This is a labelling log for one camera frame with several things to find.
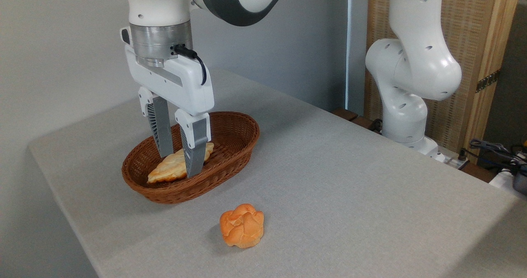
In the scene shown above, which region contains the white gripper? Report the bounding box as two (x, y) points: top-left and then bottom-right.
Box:
(124, 44), (215, 179)

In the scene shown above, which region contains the long pale bread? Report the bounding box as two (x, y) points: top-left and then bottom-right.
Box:
(147, 142), (215, 184)

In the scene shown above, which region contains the round orange bread roll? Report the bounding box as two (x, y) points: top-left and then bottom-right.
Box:
(219, 203), (265, 249)

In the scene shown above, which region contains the brown wicker basket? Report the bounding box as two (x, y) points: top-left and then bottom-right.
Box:
(121, 111), (260, 205)

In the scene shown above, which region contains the white vertical pole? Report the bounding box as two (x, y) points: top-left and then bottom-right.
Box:
(345, 0), (356, 111)

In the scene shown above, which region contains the wooden rattan folding screen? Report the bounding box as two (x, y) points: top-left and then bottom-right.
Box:
(364, 0), (523, 164)

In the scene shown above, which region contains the metal screen hinge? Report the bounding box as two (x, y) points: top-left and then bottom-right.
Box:
(475, 69), (501, 93)

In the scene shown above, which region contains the grey device with white base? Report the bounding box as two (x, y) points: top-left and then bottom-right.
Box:
(488, 168), (527, 201)

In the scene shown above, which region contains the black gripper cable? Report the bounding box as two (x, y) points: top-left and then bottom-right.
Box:
(173, 44), (208, 86)

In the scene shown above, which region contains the black cable bundle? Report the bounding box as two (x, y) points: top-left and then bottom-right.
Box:
(469, 138), (527, 176)

